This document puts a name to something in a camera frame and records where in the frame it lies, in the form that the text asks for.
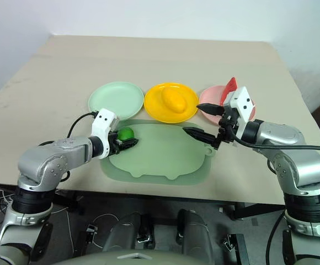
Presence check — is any black table frame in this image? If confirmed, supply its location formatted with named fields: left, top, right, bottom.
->
left=54, top=189, right=285, bottom=221

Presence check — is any red watermelon slice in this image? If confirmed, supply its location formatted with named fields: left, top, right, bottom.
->
left=220, top=77, right=239, bottom=104

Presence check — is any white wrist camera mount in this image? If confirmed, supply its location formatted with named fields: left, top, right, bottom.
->
left=91, top=108, right=120, bottom=160
left=222, top=86, right=256, bottom=142

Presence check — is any pink plate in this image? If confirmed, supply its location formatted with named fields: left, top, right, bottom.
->
left=198, top=85, right=258, bottom=124

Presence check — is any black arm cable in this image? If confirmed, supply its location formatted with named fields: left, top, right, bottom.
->
left=225, top=121, right=320, bottom=153
left=37, top=110, right=99, bottom=147

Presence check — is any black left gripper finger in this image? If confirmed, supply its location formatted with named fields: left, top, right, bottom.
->
left=119, top=138, right=140, bottom=151

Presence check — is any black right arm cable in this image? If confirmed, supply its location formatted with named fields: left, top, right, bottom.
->
left=225, top=121, right=320, bottom=153

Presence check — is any dark grey right robot leg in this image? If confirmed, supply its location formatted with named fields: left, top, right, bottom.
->
left=176, top=208, right=215, bottom=265

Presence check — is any light green plate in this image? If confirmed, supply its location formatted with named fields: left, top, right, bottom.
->
left=87, top=81, right=145, bottom=121

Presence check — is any yellow plate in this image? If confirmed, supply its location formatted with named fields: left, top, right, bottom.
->
left=143, top=82, right=199, bottom=124

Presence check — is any grey robot torso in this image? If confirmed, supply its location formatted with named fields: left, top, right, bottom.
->
left=0, top=245, right=215, bottom=265

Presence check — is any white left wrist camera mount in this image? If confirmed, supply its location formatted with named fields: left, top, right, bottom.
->
left=91, top=108, right=120, bottom=160

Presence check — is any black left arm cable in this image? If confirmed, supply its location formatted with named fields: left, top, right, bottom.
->
left=37, top=110, right=99, bottom=147

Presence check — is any green lime ball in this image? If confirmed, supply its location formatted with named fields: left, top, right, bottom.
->
left=117, top=127, right=135, bottom=142

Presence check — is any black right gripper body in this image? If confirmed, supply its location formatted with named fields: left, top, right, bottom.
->
left=211, top=105, right=242, bottom=150

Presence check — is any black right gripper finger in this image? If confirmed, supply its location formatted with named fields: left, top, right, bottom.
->
left=182, top=126, right=218, bottom=147
left=196, top=103, right=225, bottom=117

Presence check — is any green pig-shaped silicone mat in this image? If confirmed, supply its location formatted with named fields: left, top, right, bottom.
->
left=99, top=119, right=215, bottom=187

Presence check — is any dark grey robot leg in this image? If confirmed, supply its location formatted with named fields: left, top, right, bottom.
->
left=103, top=211, right=156, bottom=252
left=176, top=208, right=215, bottom=265

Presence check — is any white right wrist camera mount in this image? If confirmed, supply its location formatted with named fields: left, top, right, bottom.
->
left=222, top=86, right=256, bottom=142

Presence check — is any dark grey left robot leg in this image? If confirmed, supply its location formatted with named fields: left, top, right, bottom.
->
left=103, top=211, right=156, bottom=252

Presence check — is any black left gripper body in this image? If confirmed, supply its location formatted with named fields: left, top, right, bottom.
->
left=109, top=129, right=128, bottom=155

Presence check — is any yellow mango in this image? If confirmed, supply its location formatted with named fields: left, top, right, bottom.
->
left=160, top=87, right=187, bottom=114

